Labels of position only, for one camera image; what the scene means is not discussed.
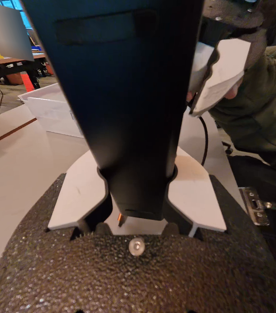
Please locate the white plastic bin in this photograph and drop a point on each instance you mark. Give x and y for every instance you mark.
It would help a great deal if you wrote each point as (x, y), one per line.
(50, 115)

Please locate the orange bucket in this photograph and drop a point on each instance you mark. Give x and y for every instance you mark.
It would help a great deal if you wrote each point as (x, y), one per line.
(15, 78)

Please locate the grey flat board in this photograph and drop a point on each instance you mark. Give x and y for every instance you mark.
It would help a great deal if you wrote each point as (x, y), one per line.
(6, 29)

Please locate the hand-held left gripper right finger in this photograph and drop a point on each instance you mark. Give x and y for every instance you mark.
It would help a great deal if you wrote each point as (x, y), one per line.
(196, 195)

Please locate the black office chair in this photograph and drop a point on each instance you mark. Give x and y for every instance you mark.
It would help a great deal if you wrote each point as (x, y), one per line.
(262, 176)

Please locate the grey desk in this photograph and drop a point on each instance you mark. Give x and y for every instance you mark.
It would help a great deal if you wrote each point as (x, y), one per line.
(30, 159)

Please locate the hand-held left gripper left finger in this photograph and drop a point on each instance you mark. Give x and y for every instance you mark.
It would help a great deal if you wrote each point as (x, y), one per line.
(76, 195)

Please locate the person's right forearm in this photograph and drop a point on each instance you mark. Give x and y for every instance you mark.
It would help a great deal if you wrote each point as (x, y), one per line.
(262, 80)

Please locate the metal bracket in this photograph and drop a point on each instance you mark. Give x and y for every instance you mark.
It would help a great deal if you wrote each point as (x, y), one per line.
(262, 220)

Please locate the black multi-port hub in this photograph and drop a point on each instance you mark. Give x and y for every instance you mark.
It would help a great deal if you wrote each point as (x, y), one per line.
(118, 97)

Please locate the person's right hand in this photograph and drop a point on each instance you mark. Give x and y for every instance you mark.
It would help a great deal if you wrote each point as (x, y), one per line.
(233, 90)

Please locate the dark framed wooden table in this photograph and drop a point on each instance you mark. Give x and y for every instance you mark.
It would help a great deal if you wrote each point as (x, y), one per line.
(18, 61)

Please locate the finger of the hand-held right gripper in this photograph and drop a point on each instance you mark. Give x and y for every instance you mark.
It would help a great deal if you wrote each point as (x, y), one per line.
(228, 63)
(201, 63)

